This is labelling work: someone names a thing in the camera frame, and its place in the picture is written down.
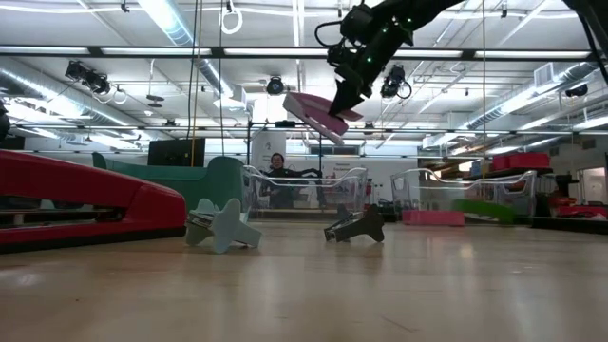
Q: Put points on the black ceiling camera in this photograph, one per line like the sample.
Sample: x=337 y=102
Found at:
x=274 y=86
x=393 y=83

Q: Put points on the silver ventilation duct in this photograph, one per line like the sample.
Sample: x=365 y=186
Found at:
x=47 y=102

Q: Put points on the pink stapler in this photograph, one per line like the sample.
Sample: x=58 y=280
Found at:
x=318 y=116

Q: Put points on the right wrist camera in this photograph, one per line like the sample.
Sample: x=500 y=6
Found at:
x=356 y=24

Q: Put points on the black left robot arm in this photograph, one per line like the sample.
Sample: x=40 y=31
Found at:
x=4 y=123

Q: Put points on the white banner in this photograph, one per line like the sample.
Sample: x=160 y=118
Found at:
x=266 y=152

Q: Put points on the red stapler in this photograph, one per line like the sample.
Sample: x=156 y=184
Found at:
x=95 y=190

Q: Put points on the pink tape roll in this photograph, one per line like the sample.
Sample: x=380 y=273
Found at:
x=432 y=218

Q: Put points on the black table frame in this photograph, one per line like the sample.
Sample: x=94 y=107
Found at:
x=570 y=225

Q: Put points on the black monitor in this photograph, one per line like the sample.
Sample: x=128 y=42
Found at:
x=176 y=152

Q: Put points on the black overhead frame beam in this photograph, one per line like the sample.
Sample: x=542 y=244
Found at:
x=157 y=51

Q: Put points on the person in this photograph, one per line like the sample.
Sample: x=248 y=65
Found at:
x=280 y=190

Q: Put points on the red storage bins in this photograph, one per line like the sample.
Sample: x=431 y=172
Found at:
x=520 y=160

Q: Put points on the clear plastic bin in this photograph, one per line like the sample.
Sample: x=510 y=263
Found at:
x=427 y=190
x=304 y=209

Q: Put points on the teal plastic bin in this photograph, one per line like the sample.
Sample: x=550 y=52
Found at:
x=214 y=180

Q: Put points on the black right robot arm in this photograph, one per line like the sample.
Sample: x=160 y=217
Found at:
x=427 y=9

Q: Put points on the light blue staple remover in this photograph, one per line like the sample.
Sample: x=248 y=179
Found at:
x=228 y=228

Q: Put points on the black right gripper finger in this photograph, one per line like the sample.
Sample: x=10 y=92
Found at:
x=347 y=97

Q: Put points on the black ceiling spotlights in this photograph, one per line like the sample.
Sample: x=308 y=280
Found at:
x=88 y=78

